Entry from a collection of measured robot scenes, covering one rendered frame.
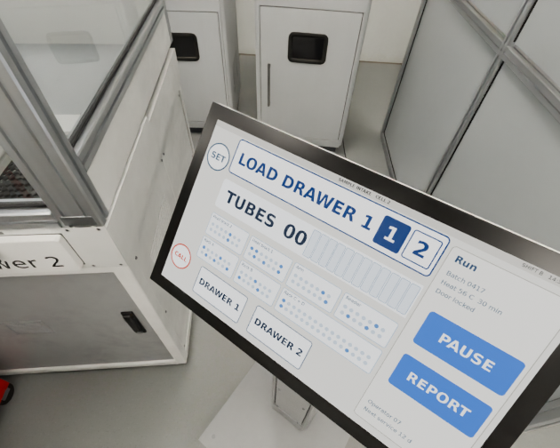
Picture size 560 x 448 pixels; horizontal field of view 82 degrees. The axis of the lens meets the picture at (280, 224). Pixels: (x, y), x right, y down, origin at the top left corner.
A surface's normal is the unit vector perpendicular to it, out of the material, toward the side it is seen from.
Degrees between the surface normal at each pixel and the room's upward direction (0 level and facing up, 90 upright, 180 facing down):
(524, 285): 50
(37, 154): 90
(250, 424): 3
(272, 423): 3
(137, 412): 0
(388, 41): 90
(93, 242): 90
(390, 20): 90
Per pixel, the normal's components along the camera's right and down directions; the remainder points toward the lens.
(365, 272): -0.43, 0.05
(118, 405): 0.03, -0.65
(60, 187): 0.07, 0.76
